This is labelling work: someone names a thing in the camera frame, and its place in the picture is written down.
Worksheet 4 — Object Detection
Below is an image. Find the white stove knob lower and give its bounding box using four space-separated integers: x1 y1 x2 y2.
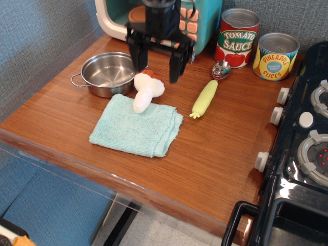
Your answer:
255 152 269 173

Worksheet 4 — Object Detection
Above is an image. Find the white stove knob middle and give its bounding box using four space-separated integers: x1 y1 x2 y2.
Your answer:
270 107 283 126

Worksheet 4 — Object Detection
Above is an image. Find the teal toy microwave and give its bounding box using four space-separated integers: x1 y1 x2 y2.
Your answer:
95 0 222 55

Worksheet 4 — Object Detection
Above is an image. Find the spoon with yellow handle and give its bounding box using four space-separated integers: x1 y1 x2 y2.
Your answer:
189 61 231 119

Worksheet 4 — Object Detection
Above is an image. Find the orange furry object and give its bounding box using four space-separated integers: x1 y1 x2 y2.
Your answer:
12 236 36 246

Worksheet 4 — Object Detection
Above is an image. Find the white stove knob upper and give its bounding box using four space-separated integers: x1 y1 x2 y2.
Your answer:
277 87 290 106

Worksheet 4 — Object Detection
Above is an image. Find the white brown plush mushroom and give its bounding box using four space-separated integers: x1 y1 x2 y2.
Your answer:
133 70 165 114

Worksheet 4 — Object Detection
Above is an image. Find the white stove knob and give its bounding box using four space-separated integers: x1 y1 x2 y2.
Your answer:
270 107 283 126
277 87 290 106
255 152 269 173

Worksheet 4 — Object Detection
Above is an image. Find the pineapple slices can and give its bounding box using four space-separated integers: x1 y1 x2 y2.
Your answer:
253 33 300 81

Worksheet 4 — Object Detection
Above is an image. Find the black toy stove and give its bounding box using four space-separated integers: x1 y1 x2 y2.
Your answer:
221 42 327 245

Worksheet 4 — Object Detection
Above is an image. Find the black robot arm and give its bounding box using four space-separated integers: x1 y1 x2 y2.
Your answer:
125 1 195 83

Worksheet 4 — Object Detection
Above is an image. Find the light teal folded cloth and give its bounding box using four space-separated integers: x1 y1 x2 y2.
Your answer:
89 94 183 158

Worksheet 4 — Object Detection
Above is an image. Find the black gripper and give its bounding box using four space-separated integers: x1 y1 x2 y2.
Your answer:
125 4 195 84

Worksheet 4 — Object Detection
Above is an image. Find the small steel pot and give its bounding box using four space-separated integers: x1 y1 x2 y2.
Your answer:
71 52 137 98

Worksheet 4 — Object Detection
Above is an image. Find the tomato sauce can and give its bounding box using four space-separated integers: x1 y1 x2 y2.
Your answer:
215 8 260 68

